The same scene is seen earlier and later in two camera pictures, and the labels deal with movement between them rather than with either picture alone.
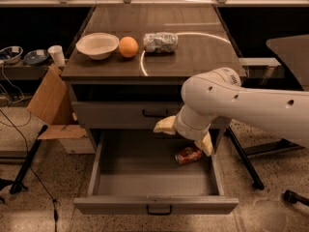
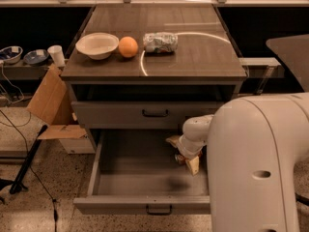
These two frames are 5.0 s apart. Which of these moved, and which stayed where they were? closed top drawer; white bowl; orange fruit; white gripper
Moved: white gripper
Stayed: closed top drawer; white bowl; orange fruit
